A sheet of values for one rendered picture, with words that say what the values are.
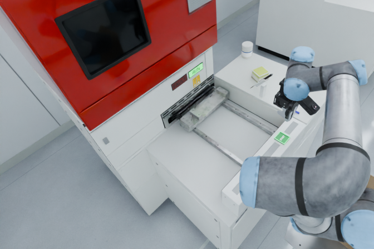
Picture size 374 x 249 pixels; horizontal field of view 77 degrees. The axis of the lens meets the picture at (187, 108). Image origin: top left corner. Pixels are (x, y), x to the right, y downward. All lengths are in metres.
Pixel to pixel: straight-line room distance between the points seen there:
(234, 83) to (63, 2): 1.02
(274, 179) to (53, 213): 2.20
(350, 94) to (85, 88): 0.83
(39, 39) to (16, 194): 2.16
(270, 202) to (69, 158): 2.40
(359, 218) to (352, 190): 0.37
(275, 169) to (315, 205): 0.09
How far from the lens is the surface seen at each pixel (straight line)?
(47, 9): 0.82
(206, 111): 1.44
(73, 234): 2.34
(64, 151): 2.83
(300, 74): 0.83
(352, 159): 0.55
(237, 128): 1.44
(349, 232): 0.91
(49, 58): 0.86
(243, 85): 1.47
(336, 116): 0.64
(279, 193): 0.53
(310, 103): 1.02
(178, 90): 1.35
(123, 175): 1.47
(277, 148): 1.22
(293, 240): 1.21
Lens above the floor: 1.96
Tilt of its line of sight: 47 degrees down
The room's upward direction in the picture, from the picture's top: 11 degrees counter-clockwise
